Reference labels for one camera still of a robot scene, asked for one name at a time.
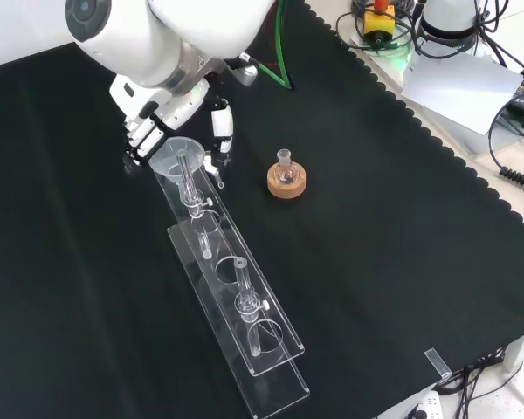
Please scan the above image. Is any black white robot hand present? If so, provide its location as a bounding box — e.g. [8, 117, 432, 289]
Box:
[108, 73, 236, 172]

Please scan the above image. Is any clear plastic funnel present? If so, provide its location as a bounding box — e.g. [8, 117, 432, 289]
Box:
[147, 136, 205, 189]

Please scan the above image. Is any clear acrylic funnel stand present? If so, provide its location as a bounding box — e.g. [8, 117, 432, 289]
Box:
[150, 150, 311, 419]

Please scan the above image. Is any small round-bottom glass flask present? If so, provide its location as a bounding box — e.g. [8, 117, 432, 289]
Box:
[275, 148, 298, 185]

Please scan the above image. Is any yellow stop button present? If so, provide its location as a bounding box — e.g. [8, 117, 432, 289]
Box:
[362, 0, 396, 45]

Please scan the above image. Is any black bench cloth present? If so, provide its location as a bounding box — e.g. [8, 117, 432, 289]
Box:
[0, 0, 524, 419]

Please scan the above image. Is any pale board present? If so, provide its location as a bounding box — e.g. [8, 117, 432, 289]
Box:
[400, 47, 524, 138]

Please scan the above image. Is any clear tape strip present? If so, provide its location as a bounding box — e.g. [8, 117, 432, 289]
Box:
[423, 347, 452, 380]

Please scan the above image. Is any white power strip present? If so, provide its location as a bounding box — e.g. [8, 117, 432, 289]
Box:
[402, 389, 447, 419]

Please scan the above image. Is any white table leg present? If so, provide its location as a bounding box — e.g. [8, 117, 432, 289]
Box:
[503, 330, 524, 373]

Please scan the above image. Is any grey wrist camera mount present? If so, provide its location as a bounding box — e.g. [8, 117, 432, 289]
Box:
[224, 51, 259, 87]

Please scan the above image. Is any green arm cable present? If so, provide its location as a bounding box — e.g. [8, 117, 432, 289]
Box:
[255, 0, 297, 92]

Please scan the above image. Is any cork ring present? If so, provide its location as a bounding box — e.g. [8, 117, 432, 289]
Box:
[266, 161, 309, 200]

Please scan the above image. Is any black looped cable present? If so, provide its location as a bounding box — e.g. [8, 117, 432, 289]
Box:
[334, 0, 420, 50]

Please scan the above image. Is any black cable with ribbed plug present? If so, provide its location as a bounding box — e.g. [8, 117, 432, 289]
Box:
[487, 98, 524, 196]

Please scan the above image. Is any black floor cable bundle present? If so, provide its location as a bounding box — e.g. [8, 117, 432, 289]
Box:
[435, 348, 524, 419]

